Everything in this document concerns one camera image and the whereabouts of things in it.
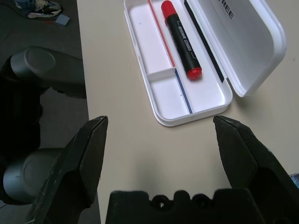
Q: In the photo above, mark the dark grey left robot leg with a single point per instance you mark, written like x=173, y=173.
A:
x=46, y=67

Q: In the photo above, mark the white plastic pencil case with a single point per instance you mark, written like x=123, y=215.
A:
x=205, y=93

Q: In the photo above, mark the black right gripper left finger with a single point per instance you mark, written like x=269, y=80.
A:
x=77, y=168

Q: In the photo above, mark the blue jeans leg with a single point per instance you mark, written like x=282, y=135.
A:
x=25, y=3

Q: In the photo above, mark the dark grey right robot leg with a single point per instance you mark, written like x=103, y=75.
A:
x=25, y=172

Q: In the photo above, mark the small blue-grey floor block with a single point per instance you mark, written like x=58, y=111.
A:
x=63, y=20

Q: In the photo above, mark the black marker with red cap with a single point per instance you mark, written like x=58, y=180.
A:
x=182, y=39

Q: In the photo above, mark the dark grey robot leg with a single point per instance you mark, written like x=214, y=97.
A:
x=46, y=67
x=25, y=172

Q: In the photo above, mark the white black blue sneaker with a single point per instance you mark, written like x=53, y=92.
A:
x=46, y=10

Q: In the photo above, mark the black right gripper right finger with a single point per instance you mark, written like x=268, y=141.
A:
x=243, y=158

